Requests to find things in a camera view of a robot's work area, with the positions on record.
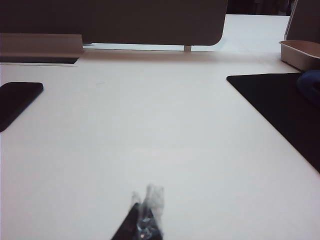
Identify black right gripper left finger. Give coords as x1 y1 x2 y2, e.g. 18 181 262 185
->
111 191 142 240

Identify beige plastic tray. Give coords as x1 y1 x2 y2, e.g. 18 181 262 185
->
278 39 320 73

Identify black mouse pad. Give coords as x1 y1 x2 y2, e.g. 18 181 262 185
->
226 72 320 175

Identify beige side divider panel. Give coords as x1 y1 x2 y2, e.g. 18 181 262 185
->
284 0 320 41

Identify beige cable tray lid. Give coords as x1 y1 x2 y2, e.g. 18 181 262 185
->
0 33 84 65

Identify brown desk divider panel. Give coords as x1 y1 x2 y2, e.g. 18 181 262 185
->
0 0 228 47

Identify blue computer mouse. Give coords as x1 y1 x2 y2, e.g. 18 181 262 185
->
296 69 320 103

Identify black smartphone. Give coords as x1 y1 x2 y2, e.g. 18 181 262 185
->
0 81 45 133

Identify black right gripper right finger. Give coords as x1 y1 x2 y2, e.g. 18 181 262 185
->
136 184 165 240

